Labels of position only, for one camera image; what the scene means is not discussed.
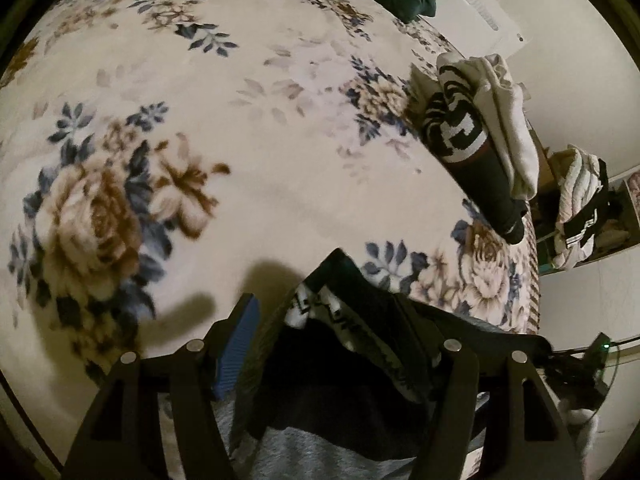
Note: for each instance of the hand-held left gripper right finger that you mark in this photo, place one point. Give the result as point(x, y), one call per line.
point(450, 377)

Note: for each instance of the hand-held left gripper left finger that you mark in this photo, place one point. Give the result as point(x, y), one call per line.
point(240, 345)

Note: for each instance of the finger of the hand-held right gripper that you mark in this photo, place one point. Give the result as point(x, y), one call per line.
point(500, 337)

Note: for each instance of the striped knit sweater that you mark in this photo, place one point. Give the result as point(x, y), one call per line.
point(325, 410)

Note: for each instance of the clothes heap on shelf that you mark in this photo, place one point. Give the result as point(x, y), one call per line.
point(575, 175)

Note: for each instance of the brown checkered blanket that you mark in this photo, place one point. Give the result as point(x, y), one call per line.
point(535, 300)

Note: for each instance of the green storage box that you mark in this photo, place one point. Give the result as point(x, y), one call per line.
point(547, 255)

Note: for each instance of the folded black printed garment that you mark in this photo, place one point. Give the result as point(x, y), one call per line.
point(480, 180)

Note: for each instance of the black jacket with white stripes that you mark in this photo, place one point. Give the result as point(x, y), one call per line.
point(597, 195)

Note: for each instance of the floral bed blanket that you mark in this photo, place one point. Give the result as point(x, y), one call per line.
point(200, 110)

